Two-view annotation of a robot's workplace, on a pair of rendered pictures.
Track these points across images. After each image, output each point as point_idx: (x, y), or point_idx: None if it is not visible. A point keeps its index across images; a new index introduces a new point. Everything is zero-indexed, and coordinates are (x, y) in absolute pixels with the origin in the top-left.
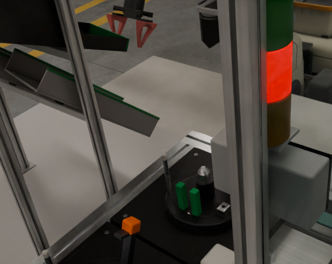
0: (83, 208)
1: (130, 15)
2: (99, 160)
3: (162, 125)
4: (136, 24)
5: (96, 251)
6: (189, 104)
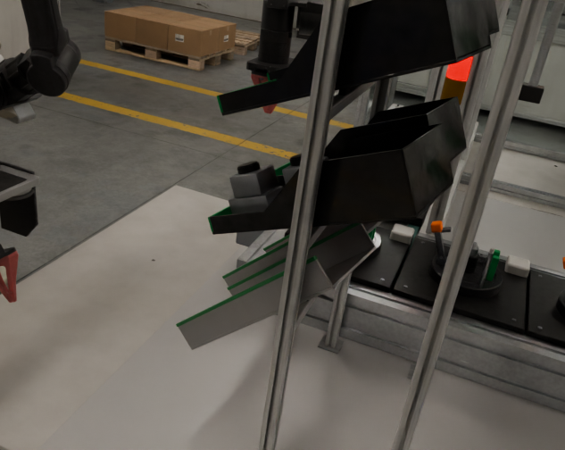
0: (325, 377)
1: None
2: (351, 273)
3: (146, 335)
4: (11, 262)
5: (426, 288)
6: (91, 315)
